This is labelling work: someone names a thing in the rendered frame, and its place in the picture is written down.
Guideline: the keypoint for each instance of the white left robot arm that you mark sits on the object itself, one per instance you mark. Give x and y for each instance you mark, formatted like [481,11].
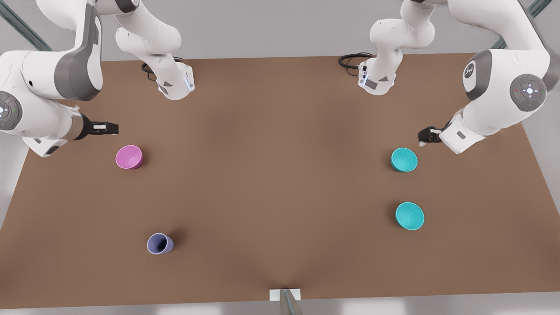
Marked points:
[503,83]

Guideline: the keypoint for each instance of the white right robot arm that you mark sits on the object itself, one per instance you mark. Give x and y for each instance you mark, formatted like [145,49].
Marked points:
[39,78]

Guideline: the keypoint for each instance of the teal bowl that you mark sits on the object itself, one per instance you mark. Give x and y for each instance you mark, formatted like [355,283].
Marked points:
[410,216]
[404,159]

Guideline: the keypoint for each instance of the pink bowl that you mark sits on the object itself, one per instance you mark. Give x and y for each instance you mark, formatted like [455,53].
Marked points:
[129,157]

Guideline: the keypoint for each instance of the lavender cup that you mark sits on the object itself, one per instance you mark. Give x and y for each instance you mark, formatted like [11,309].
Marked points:
[159,244]

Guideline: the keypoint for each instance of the silver frame post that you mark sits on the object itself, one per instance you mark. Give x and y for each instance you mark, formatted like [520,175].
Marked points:
[288,302]
[22,26]
[525,17]

